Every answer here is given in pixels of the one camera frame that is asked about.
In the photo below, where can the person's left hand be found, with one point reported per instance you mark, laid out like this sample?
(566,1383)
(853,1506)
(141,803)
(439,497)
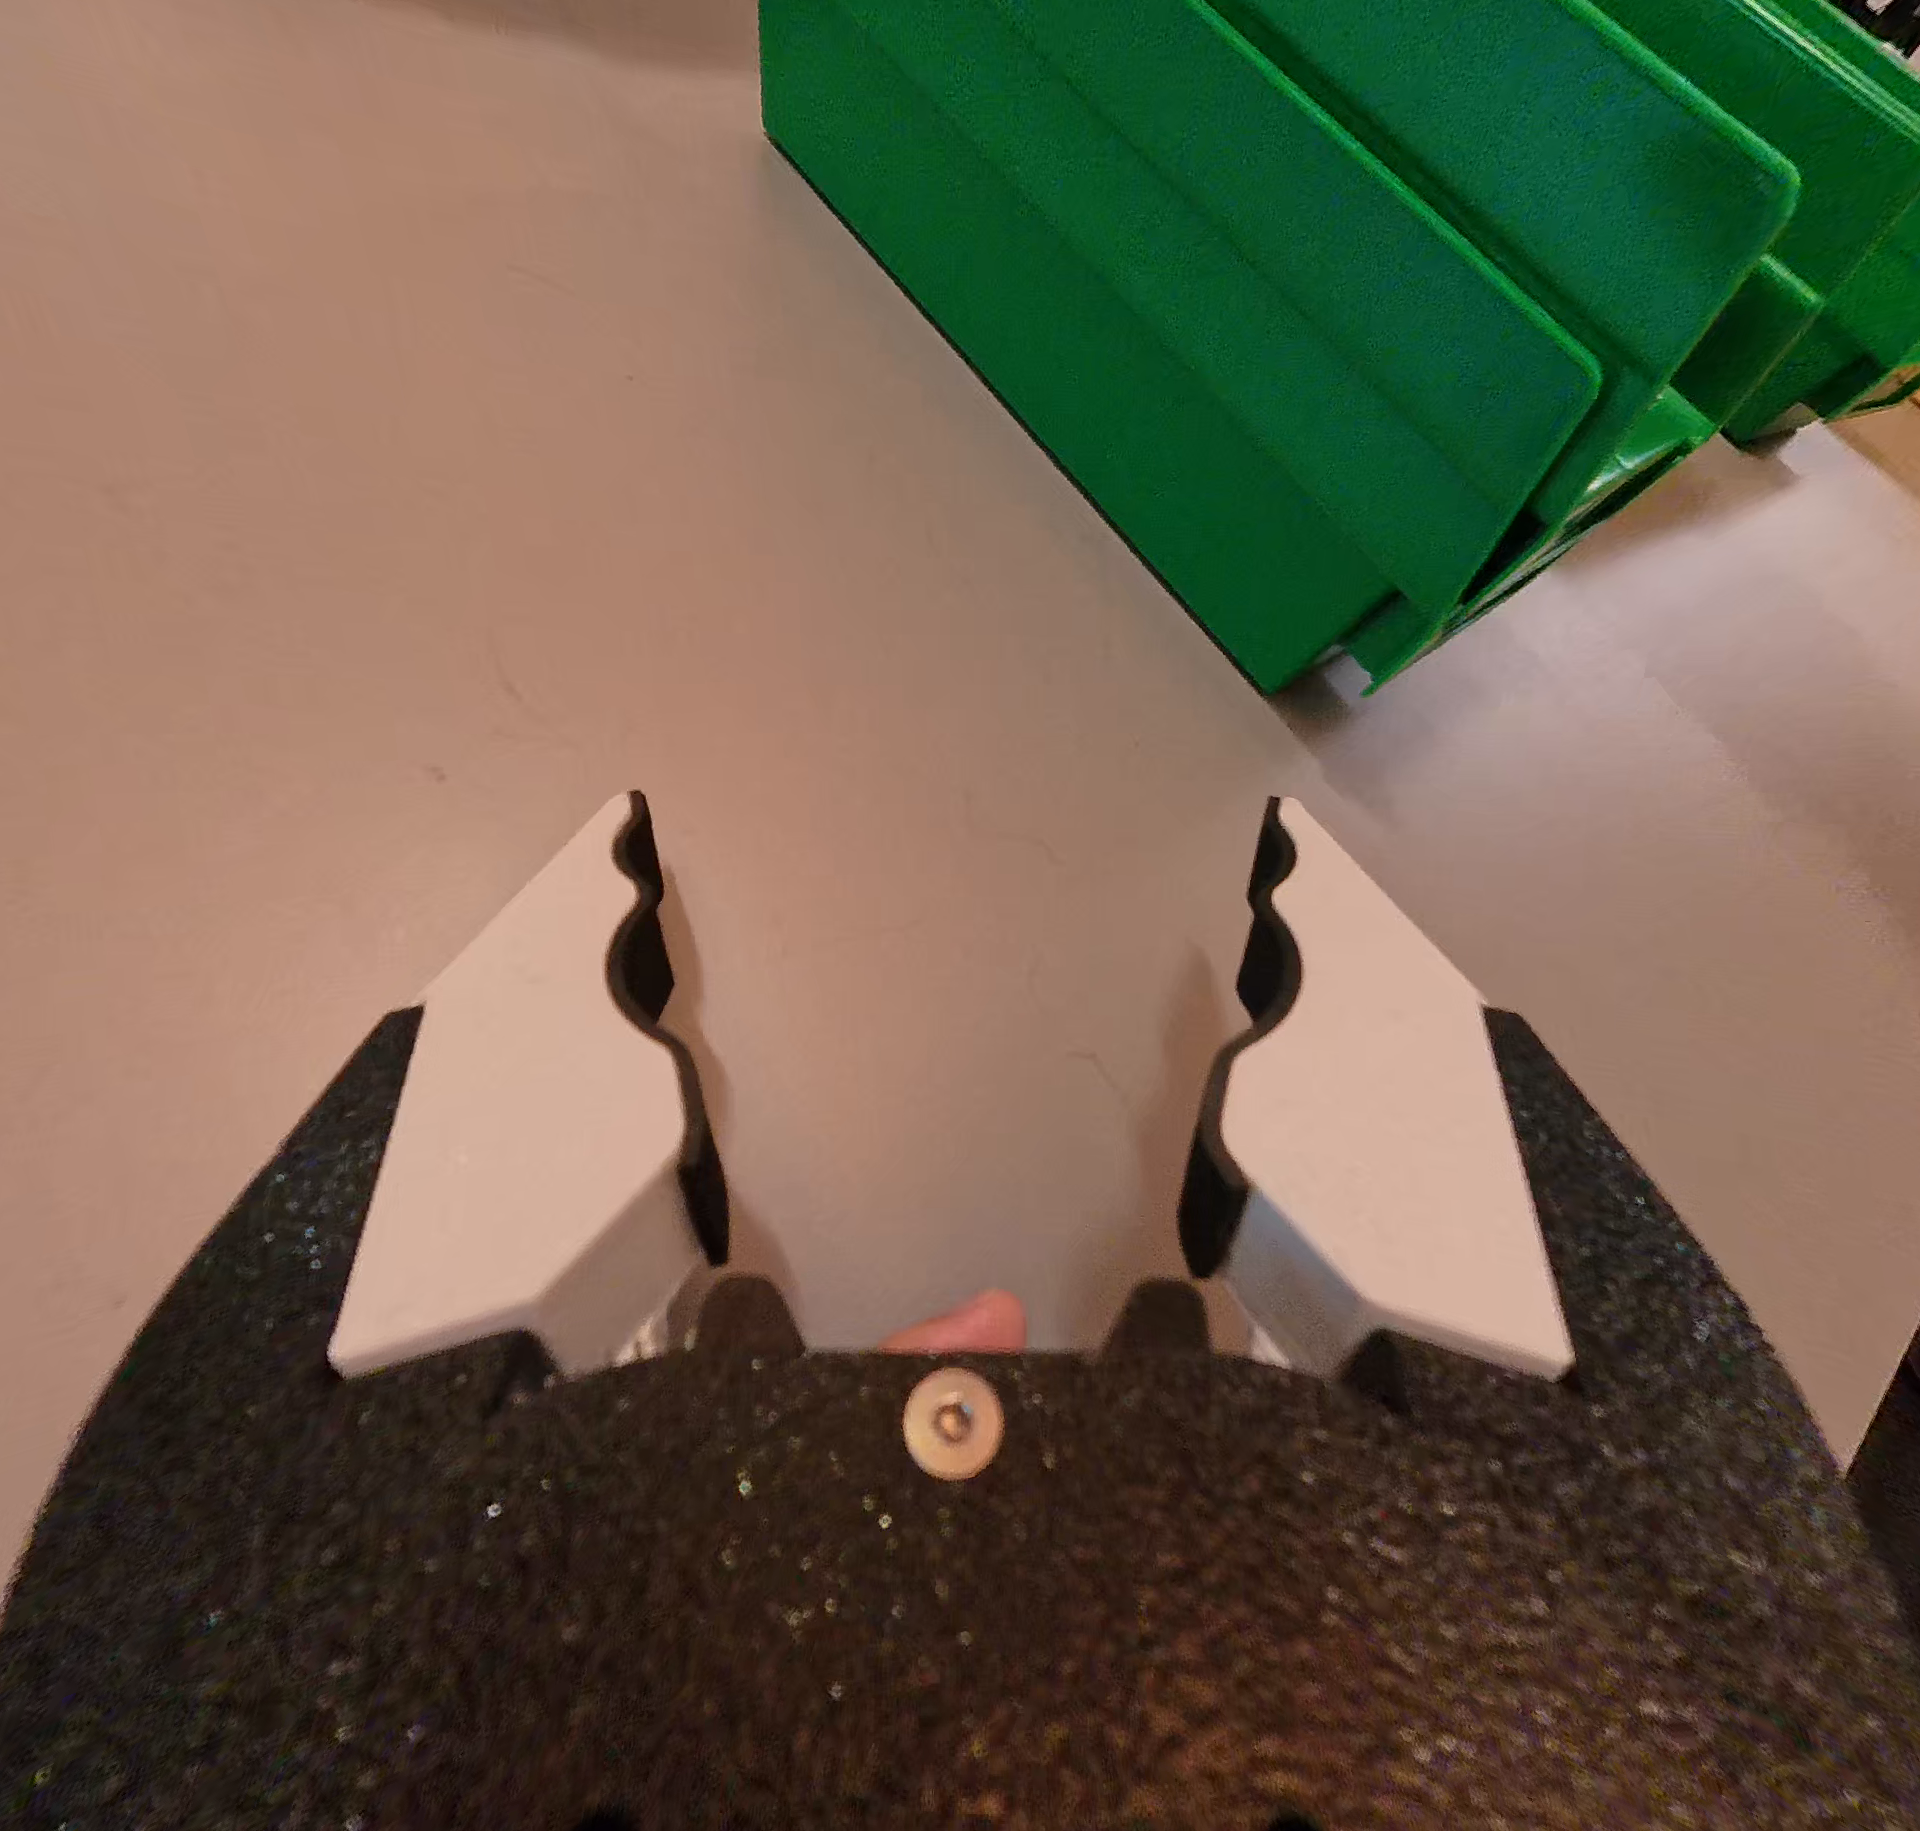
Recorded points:
(959,1323)

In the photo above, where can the green plastic bin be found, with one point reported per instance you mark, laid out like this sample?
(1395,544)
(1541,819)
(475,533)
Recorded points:
(1501,91)
(1275,240)
(1815,91)
(975,262)

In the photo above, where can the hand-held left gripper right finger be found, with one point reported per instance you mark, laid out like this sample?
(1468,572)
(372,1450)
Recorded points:
(1395,1140)

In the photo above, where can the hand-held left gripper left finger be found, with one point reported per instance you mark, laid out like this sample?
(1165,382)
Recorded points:
(508,1140)

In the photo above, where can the grey desk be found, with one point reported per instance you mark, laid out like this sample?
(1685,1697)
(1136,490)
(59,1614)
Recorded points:
(447,511)

